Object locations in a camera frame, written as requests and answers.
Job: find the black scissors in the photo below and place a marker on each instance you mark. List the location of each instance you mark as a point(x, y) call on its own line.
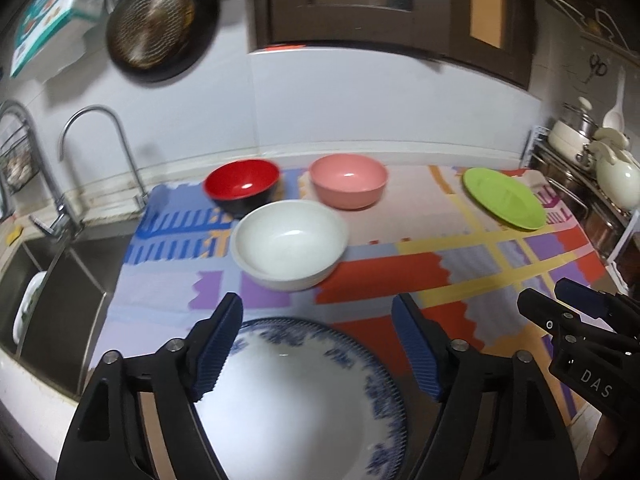
point(596, 67)

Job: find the white rice paddle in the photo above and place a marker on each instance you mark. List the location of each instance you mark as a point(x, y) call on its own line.
point(614, 117)

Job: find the metal pot shelf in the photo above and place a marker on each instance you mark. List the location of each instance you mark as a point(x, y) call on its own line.
point(625, 240)

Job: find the white colander with greens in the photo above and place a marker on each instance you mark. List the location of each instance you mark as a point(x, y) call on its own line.
point(27, 305)

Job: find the red and black bowl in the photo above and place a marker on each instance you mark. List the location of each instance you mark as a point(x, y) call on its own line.
point(240, 180)

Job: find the person's right forearm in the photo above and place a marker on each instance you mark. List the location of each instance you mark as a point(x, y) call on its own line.
point(612, 445)

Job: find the steel pot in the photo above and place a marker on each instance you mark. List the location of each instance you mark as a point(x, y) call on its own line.
point(567, 187)

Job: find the brown framed window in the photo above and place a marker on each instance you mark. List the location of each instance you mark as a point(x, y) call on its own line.
point(350, 10)

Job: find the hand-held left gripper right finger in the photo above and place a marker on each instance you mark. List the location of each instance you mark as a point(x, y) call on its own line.
point(417, 350)

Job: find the yellow sponge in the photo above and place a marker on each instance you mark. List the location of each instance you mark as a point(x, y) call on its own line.
point(15, 236)

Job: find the green paper towel pack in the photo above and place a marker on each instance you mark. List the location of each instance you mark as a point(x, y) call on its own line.
point(45, 15)

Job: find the cream ceramic kettle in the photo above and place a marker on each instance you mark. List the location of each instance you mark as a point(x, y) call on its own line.
point(620, 180)

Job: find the black frying pan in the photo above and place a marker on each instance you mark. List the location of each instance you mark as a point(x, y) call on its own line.
point(150, 25)

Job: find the stainless steel sink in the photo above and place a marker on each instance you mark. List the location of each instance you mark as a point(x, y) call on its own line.
point(65, 300)

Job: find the blue-rimmed white plate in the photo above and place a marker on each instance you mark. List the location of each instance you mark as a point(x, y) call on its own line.
point(300, 410)

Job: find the colourful patchwork mat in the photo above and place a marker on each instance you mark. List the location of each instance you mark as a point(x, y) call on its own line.
point(400, 275)

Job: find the thin gooseneck faucet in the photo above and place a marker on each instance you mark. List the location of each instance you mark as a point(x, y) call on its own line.
point(132, 170)

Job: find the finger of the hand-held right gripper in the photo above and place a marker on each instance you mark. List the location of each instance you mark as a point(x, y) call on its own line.
point(582, 297)
point(542, 312)

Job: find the green plate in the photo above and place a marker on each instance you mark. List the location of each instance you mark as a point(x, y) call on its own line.
point(505, 200)

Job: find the cream pot with lid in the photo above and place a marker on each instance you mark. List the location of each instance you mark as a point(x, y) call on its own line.
point(565, 137)

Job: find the tall chrome pull-out faucet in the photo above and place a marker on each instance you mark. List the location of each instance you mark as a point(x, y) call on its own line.
point(45, 180)

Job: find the white bowl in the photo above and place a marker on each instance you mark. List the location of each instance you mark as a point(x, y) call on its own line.
point(290, 240)

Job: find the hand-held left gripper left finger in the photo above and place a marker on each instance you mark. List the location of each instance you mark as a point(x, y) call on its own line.
point(217, 350)

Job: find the pink bowl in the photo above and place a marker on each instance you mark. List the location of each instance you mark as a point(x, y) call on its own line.
point(347, 175)

